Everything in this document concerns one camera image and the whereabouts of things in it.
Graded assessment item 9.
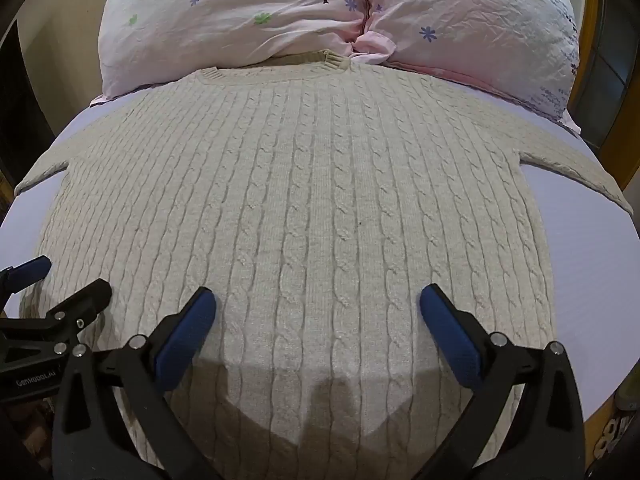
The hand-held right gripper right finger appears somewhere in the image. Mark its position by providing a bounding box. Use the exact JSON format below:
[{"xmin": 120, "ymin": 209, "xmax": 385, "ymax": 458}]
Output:
[{"xmin": 413, "ymin": 283, "xmax": 586, "ymax": 480}]

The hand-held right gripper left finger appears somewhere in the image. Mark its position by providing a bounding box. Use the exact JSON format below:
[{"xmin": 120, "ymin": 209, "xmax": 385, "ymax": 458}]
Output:
[{"xmin": 52, "ymin": 286, "xmax": 224, "ymax": 480}]

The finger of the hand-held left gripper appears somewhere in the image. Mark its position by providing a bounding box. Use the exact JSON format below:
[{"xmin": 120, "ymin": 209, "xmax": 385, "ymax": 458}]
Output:
[
  {"xmin": 0, "ymin": 255, "xmax": 52, "ymax": 306},
  {"xmin": 0, "ymin": 279, "xmax": 113, "ymax": 346}
]

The beige cable-knit sweater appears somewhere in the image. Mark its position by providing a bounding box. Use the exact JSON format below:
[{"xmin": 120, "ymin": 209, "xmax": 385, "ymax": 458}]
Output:
[{"xmin": 14, "ymin": 49, "xmax": 634, "ymax": 476}]

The pink floral pillow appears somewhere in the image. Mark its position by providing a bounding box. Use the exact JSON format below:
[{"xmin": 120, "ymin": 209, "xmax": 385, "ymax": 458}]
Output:
[
  {"xmin": 352, "ymin": 0, "xmax": 582, "ymax": 133},
  {"xmin": 90, "ymin": 0, "xmax": 373, "ymax": 107}
]

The wooden bed frame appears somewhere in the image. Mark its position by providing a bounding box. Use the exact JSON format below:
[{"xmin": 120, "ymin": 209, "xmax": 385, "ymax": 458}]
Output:
[{"xmin": 575, "ymin": 0, "xmax": 640, "ymax": 196}]

